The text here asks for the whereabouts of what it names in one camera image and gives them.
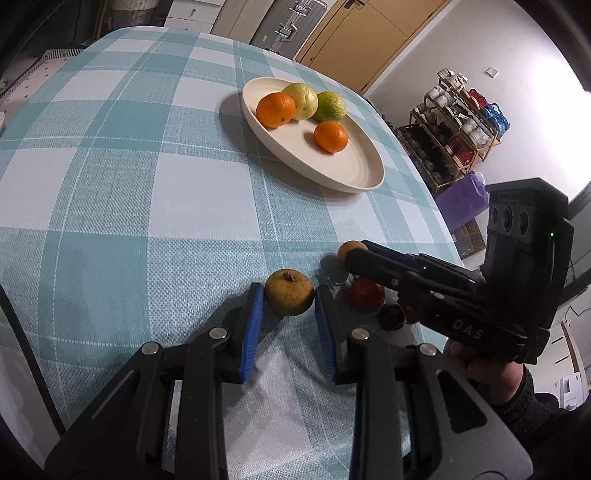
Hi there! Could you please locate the cream round plate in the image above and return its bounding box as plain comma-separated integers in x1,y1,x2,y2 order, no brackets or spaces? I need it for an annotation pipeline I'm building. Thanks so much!
241,77,385,195

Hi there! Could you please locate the patterned box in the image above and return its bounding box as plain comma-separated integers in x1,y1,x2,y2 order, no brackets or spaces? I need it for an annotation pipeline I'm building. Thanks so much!
452,219,486,259

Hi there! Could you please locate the green citrus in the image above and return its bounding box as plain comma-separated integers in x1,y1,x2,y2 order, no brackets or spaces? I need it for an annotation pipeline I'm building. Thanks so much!
314,90,347,123

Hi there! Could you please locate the large brown longan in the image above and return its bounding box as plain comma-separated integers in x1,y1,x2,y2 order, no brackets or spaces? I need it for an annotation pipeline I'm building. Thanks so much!
264,269,315,317

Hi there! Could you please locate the small orange mandarin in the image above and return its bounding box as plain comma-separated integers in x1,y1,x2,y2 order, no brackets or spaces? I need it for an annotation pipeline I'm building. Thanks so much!
314,120,349,154

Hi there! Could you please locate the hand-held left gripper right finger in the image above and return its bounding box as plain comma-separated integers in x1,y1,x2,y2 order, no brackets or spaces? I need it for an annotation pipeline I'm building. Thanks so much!
314,284,534,480

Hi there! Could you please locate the wicker basket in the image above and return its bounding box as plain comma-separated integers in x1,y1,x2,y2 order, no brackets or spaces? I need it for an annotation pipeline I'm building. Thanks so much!
112,0,160,12

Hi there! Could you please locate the white drawer desk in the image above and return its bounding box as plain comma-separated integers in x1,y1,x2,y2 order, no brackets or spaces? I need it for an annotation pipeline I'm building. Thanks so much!
164,0,227,31

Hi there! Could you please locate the striped rug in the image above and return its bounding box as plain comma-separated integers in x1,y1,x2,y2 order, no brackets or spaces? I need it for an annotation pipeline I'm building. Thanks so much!
41,44,88,61

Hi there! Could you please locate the small brown longan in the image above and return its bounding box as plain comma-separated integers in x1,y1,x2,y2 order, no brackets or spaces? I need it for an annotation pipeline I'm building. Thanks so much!
337,240,369,271

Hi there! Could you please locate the person's right forearm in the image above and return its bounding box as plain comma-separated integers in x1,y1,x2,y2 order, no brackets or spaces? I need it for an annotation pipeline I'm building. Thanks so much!
489,367,591,467

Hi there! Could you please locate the wooden shoe rack with shoes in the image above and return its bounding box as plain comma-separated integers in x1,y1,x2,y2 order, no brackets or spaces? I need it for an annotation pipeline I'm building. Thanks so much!
397,67,511,190

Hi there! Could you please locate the large red tomato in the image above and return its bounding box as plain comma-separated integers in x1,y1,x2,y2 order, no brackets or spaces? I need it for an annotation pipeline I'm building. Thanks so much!
346,277,385,315

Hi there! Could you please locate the person's right hand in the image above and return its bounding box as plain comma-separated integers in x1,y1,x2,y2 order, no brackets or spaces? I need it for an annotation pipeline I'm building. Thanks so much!
443,340,527,407

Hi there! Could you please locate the purple bag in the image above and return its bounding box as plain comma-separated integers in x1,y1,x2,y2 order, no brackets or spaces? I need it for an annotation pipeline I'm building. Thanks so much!
434,171,491,234

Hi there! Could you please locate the large orange mandarin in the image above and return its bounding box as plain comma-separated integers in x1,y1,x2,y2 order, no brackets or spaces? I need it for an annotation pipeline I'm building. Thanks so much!
255,92,297,129

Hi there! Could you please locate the teal checked tablecloth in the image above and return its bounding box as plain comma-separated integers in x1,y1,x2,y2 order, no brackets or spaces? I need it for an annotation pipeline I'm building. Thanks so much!
0,25,467,480

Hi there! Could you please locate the dark purple plum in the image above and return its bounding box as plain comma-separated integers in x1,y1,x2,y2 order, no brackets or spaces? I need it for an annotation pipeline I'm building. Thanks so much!
379,302,407,332

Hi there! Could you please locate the cream suitcase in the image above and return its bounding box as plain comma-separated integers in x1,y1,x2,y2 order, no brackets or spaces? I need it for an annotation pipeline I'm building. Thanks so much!
210,0,284,35

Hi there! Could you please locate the yellow guava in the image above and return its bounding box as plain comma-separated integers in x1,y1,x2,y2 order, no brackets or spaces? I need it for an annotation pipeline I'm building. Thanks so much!
281,82,319,121

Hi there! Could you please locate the grey suitcase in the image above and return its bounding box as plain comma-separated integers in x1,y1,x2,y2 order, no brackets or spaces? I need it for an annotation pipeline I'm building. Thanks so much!
252,0,342,58

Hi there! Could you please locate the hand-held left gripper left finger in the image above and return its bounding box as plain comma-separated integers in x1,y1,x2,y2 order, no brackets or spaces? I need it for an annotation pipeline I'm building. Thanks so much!
45,282,265,480

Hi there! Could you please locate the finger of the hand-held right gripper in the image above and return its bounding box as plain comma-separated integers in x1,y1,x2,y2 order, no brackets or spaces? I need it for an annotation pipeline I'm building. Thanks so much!
361,239,481,286
344,248,484,315

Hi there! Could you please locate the wooden door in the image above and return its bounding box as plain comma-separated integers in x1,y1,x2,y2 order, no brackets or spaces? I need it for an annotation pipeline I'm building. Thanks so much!
295,0,451,90

